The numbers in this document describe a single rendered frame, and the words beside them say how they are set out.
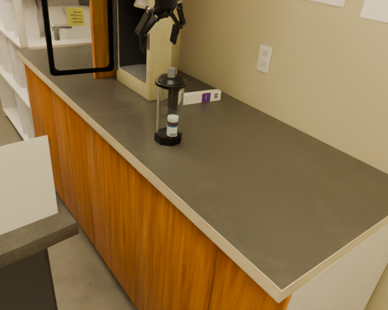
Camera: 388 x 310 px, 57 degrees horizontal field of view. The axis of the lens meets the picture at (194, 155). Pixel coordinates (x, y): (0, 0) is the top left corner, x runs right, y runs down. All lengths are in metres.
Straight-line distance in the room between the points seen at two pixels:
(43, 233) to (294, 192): 0.71
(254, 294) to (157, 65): 1.04
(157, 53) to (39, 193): 0.88
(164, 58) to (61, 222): 0.92
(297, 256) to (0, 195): 0.70
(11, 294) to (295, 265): 0.73
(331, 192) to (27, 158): 0.86
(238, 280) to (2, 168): 0.63
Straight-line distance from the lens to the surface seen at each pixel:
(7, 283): 1.07
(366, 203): 1.20
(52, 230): 0.95
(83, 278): 2.08
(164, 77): 1.20
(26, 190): 0.92
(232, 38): 1.80
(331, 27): 1.46
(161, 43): 1.60
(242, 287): 1.00
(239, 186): 1.10
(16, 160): 0.87
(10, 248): 0.93
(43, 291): 1.15
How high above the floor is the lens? 1.56
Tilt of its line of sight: 30 degrees down
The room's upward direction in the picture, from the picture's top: 6 degrees clockwise
